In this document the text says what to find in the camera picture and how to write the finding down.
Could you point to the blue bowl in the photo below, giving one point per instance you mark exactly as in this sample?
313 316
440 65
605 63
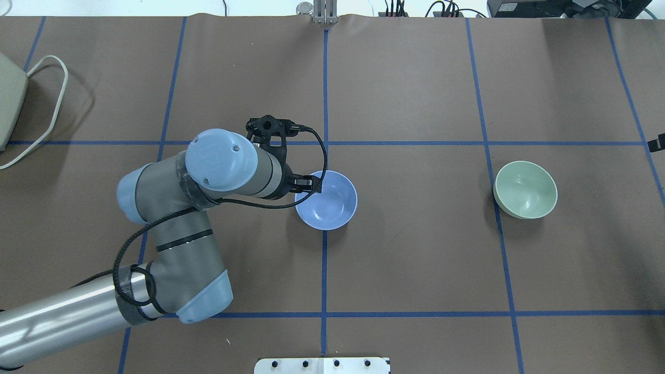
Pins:
333 207

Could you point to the aluminium camera post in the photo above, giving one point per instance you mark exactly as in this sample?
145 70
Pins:
325 11

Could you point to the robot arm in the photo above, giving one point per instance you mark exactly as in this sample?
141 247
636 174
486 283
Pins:
173 263

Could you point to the cream toaster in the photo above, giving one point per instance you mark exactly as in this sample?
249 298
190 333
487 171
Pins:
14 83

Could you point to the green bowl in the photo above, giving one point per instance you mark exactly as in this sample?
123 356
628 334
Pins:
525 190

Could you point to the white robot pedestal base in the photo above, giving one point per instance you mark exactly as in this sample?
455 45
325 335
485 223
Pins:
324 365

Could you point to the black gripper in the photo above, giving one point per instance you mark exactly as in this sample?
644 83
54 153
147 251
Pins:
287 183

